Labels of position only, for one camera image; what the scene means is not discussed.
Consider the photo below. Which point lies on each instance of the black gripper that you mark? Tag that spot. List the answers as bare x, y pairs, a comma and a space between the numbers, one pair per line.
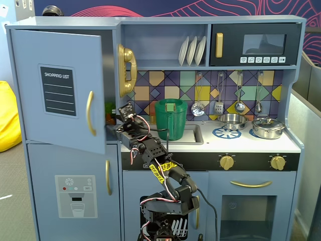
123, 131

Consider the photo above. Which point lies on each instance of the blue door with shopping list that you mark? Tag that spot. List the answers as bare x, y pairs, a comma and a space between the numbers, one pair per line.
30, 75

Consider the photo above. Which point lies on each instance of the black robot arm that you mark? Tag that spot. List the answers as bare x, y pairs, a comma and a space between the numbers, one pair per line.
160, 153

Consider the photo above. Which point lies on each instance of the blue door with dispenser print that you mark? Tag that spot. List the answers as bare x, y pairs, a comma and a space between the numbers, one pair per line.
45, 163

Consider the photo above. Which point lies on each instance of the blue oven door with window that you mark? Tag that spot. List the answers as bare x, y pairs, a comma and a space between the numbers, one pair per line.
218, 183

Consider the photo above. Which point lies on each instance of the dark microwave door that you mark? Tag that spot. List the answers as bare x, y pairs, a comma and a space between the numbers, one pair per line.
230, 40

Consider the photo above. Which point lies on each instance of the grey cabinet with sockets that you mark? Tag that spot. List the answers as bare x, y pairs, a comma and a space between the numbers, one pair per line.
23, 10

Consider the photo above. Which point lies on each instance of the green toy vegetable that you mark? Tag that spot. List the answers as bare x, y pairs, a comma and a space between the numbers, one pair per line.
109, 108

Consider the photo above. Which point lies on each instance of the gold toy telephone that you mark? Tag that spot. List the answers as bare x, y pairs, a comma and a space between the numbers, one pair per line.
126, 72

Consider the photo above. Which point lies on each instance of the green plastic pitcher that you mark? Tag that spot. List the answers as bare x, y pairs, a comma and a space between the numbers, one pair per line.
170, 123

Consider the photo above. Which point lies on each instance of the silver toy sink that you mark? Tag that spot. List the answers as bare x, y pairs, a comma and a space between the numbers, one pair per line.
196, 136

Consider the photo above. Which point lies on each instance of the steel slotted skimmer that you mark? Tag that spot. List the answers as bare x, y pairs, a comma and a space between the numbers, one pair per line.
198, 109

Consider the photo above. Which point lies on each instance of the white toy plate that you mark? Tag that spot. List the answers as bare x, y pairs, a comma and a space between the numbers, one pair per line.
191, 51
200, 50
183, 51

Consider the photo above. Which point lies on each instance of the yellow beanbag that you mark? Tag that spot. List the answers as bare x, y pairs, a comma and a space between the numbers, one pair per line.
7, 118

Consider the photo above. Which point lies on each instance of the steel slotted spatula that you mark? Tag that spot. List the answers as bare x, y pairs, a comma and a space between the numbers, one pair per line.
219, 108

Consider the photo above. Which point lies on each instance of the blue wooden play kitchen body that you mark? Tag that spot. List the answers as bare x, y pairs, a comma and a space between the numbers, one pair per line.
75, 21

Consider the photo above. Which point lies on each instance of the gold stove knob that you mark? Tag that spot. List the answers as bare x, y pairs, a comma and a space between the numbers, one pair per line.
227, 163
278, 163

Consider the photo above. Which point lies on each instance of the steel bowl pan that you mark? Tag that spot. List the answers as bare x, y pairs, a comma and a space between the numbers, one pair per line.
233, 121

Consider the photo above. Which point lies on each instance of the white floor tape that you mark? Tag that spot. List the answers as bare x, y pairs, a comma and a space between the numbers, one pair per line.
5, 197

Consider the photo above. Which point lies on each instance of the steel ladle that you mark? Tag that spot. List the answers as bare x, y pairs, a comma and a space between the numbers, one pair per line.
239, 106

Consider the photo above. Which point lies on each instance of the black round object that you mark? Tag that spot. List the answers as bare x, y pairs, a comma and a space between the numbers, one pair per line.
52, 11

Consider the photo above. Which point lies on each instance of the steel serving spoon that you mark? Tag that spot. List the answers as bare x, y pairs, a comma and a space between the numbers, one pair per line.
258, 106

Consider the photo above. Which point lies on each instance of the steel cooking pot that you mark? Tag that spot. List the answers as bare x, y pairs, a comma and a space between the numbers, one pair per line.
267, 133

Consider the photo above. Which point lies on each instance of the steel pot lid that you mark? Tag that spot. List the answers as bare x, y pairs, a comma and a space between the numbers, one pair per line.
267, 123

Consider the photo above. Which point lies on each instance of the white paper note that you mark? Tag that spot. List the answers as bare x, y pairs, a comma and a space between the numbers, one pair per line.
3, 11

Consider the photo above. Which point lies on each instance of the grey partition panel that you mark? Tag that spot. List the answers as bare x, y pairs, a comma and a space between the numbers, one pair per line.
308, 125

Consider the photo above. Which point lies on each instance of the black wrist camera board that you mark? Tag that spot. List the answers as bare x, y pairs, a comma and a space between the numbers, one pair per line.
126, 111

